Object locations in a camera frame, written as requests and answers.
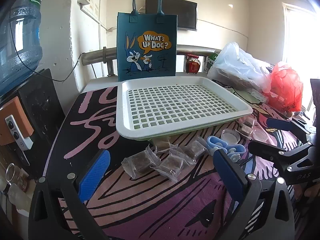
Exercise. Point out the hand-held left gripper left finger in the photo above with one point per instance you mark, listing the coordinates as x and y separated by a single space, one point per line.
96 172

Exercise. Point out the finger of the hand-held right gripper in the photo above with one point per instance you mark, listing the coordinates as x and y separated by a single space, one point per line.
276 124
265 148

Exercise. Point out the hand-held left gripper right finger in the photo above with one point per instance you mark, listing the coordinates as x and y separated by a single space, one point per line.
226 173

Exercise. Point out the blue spool clip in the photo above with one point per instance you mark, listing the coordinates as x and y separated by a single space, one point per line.
214 142

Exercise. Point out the white slotted tray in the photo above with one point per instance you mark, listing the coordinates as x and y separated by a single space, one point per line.
125 130

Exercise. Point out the person's right hand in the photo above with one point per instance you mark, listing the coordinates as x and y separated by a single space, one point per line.
311 192

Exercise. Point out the clear round lid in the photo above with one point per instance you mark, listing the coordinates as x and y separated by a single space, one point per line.
260 133

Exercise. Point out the clear plastic packet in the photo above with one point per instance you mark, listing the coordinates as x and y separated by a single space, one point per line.
257 95

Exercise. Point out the red plastic bag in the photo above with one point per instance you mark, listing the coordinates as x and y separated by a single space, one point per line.
285 87

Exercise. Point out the pink black printed tablecloth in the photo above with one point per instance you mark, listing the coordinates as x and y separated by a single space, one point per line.
155 205

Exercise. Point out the clear plastic bag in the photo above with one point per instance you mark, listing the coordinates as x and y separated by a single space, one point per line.
235 65

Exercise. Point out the glass jar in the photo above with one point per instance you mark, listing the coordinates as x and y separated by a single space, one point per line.
13 177

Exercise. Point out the bright window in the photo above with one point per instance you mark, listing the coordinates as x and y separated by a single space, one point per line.
300 42

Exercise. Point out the green white carton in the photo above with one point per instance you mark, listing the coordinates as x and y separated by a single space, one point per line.
209 62

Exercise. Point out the black water dispenser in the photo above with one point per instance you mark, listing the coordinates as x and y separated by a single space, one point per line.
40 100

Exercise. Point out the red sauce jar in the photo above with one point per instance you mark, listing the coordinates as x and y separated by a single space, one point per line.
192 65

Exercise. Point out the blue cartoon tote bag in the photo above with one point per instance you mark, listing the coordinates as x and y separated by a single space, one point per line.
147 67

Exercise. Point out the blue water bottle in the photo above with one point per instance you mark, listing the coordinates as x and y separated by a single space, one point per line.
22 42

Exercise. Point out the metal pipe rail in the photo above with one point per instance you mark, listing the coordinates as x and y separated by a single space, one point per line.
97 55

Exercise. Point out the black wall television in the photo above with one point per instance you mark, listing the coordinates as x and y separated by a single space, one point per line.
185 15

